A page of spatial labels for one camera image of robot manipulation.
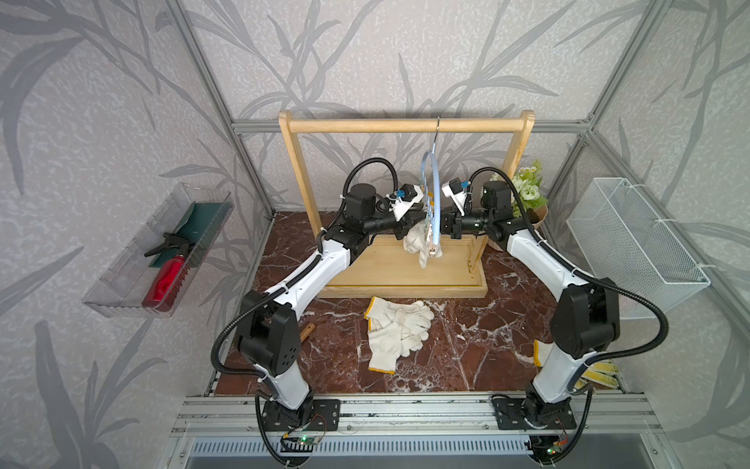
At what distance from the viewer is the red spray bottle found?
562 mm

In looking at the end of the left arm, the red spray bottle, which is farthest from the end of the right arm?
the red spray bottle

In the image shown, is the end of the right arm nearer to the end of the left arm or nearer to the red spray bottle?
the end of the left arm
